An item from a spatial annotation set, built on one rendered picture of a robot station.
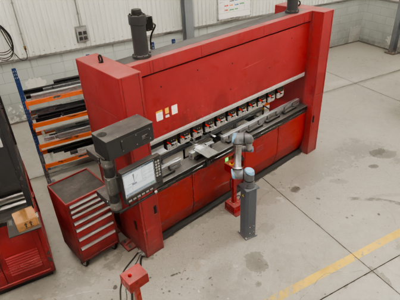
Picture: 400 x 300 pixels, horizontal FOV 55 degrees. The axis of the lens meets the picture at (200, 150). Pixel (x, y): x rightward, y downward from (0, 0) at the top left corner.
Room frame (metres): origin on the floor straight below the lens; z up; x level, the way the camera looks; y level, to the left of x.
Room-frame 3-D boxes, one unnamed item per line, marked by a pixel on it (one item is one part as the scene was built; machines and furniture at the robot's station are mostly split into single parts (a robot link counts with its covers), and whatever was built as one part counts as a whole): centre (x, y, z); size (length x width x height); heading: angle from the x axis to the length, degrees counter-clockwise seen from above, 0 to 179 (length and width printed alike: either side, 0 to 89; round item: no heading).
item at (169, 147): (3.90, 0.34, 1.26); 0.15 x 0.09 x 0.17; 130
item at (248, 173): (3.60, -0.55, 0.94); 0.13 x 0.12 x 0.14; 82
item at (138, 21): (3.93, 0.51, 2.54); 0.33 x 0.25 x 0.47; 130
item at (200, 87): (4.59, -0.48, 1.74); 3.00 x 0.08 x 0.80; 130
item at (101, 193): (3.13, 0.84, 1.18); 0.40 x 0.24 x 0.07; 130
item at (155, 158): (2.98, 0.58, 1.42); 0.45 x 0.12 x 0.36; 132
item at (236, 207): (4.08, -0.45, 0.06); 0.25 x 0.20 x 0.12; 35
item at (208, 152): (4.06, -0.08, 1.00); 0.26 x 0.18 x 0.01; 40
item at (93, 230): (3.47, 1.39, 0.50); 0.50 x 0.50 x 1.00; 40
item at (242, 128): (4.99, -0.95, 0.92); 1.67 x 0.06 x 0.10; 130
